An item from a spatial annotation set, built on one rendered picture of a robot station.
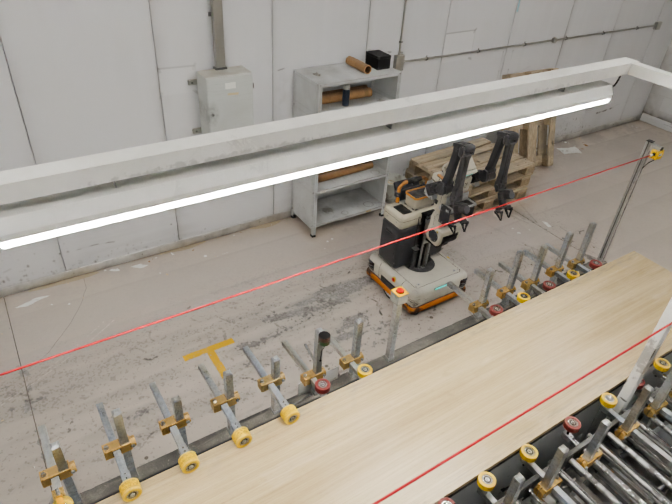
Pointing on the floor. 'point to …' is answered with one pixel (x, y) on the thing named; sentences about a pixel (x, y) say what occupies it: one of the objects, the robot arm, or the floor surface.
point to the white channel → (207, 145)
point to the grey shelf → (385, 87)
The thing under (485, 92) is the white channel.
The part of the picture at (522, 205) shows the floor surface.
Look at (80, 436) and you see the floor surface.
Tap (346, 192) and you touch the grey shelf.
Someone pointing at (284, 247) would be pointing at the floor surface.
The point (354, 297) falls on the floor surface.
